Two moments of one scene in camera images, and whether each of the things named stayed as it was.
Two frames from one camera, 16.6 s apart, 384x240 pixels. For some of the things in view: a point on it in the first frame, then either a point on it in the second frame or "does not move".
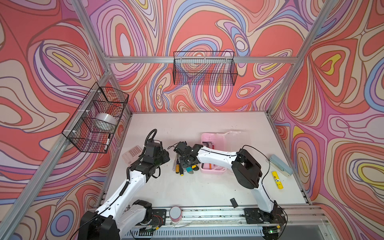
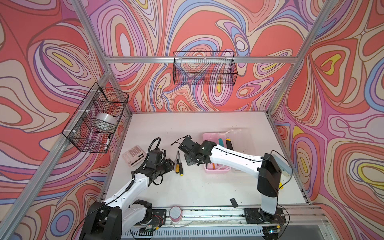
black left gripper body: x=162 y=158 to x=164 y=167
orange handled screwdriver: x=177 y=165 does not move
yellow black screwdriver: x=181 y=170 does not move
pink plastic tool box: x=215 y=141 does not move
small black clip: x=234 y=202 does not move
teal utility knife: x=189 y=170 to x=221 y=142
